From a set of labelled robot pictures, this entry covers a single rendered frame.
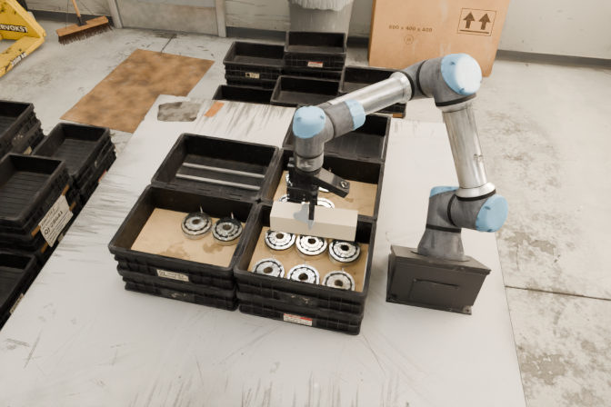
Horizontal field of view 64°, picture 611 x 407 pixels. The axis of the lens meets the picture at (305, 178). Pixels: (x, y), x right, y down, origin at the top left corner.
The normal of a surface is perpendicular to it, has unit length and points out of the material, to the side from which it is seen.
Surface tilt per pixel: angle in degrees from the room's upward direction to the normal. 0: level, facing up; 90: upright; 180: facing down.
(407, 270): 90
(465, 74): 49
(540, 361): 0
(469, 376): 0
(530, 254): 0
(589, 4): 90
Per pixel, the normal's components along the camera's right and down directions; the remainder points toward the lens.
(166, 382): 0.02, -0.73
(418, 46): -0.13, 0.41
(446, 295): -0.17, 0.66
